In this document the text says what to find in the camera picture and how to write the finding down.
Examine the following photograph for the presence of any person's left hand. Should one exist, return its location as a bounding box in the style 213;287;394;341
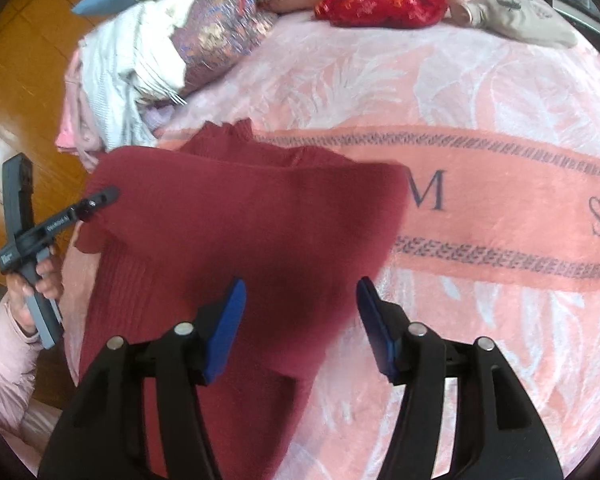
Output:
6;250;64;336

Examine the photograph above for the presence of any purple floral patterned pillow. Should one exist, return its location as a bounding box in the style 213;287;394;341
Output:
171;0;278;96

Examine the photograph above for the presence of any beige cloth bag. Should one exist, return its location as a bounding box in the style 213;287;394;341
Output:
450;0;578;49

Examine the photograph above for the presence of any red embroidered pouch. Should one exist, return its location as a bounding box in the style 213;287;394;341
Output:
314;0;449;29

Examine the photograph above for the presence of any white striped knit garment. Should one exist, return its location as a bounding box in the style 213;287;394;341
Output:
80;0;196;152

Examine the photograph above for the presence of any pink sleeve left forearm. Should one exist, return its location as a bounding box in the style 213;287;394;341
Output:
0;300;61;471

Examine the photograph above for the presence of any dark red knit sweater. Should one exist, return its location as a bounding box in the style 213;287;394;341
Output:
76;120;408;479

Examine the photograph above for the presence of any pink clothes pile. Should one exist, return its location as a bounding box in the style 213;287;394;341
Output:
54;49;176;174

